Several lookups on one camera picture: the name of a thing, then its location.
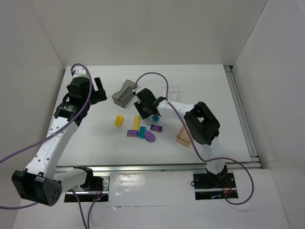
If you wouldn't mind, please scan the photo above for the small teal lego brick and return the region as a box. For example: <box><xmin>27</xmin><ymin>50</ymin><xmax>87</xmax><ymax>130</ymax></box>
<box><xmin>152</xmin><ymin>115</ymin><xmax>160</xmax><ymax>122</ymax></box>

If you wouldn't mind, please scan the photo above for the purple 2x4 lego brick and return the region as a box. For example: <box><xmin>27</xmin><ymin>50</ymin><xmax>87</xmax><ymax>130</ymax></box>
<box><xmin>150</xmin><ymin>124</ymin><xmax>163</xmax><ymax>133</ymax></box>

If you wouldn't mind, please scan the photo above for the teal 2x4 lego brick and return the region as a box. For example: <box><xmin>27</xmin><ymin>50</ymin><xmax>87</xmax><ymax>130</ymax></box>
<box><xmin>138</xmin><ymin>126</ymin><xmax>146</xmax><ymax>139</ymax></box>

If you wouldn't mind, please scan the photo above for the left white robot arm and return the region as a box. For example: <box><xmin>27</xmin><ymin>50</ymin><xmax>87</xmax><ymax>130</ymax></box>
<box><xmin>11</xmin><ymin>63</ymin><xmax>107</xmax><ymax>206</ymax></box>

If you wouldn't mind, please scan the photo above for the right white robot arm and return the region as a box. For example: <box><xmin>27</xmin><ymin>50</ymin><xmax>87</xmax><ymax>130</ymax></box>
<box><xmin>132</xmin><ymin>88</ymin><xmax>228</xmax><ymax>184</ymax></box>

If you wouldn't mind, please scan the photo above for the long yellow lego plate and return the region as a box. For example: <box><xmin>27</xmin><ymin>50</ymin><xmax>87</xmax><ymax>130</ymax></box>
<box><xmin>132</xmin><ymin>115</ymin><xmax>141</xmax><ymax>131</ymax></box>

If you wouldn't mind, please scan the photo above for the dark grey transparent container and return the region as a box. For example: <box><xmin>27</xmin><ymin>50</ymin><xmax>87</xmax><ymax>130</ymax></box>
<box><xmin>112</xmin><ymin>80</ymin><xmax>137</xmax><ymax>108</ymax></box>

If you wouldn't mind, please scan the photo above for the clear transparent container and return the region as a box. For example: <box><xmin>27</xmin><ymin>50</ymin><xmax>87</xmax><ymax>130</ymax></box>
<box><xmin>165</xmin><ymin>85</ymin><xmax>180</xmax><ymax>102</ymax></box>

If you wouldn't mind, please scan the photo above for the purple rounded lego brick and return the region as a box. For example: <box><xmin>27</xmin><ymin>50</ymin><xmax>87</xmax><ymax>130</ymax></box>
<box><xmin>144</xmin><ymin>130</ymin><xmax>155</xmax><ymax>143</ymax></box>

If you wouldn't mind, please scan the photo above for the yellow 2x4 lego brick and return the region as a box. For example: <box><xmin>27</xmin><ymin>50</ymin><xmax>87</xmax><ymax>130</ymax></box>
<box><xmin>114</xmin><ymin>115</ymin><xmax>123</xmax><ymax>126</ymax></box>

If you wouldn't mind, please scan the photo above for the purple sloped lego brick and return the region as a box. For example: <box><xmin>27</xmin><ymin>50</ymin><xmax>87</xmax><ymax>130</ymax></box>
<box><xmin>126</xmin><ymin>130</ymin><xmax>139</xmax><ymax>137</ymax></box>

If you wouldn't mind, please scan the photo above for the orange transparent container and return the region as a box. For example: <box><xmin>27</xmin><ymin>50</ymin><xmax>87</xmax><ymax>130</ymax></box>
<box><xmin>176</xmin><ymin>127</ymin><xmax>191</xmax><ymax>147</ymax></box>

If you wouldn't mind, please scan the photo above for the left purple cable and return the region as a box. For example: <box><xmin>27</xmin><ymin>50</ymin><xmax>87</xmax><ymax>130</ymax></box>
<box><xmin>0</xmin><ymin>63</ymin><xmax>93</xmax><ymax>229</ymax></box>

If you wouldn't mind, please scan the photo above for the purple cable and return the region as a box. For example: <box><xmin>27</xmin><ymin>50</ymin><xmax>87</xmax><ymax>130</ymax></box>
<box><xmin>133</xmin><ymin>72</ymin><xmax>255</xmax><ymax>205</ymax></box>
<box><xmin>0</xmin><ymin>63</ymin><xmax>93</xmax><ymax>229</ymax></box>

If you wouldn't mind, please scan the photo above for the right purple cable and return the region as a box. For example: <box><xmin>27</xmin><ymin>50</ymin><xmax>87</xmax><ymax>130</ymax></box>
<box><xmin>133</xmin><ymin>72</ymin><xmax>255</xmax><ymax>205</ymax></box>

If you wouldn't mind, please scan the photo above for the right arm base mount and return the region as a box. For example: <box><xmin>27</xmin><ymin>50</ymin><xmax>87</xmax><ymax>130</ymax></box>
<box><xmin>191</xmin><ymin>173</ymin><xmax>238</xmax><ymax>200</ymax></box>

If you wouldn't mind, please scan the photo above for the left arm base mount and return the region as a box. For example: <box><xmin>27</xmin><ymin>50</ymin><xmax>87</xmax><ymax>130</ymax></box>
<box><xmin>72</xmin><ymin>175</ymin><xmax>110</xmax><ymax>203</ymax></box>

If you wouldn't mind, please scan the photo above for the aluminium rail frame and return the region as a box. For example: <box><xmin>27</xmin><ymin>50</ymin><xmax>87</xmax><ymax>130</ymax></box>
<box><xmin>56</xmin><ymin>65</ymin><xmax>263</xmax><ymax>172</ymax></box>

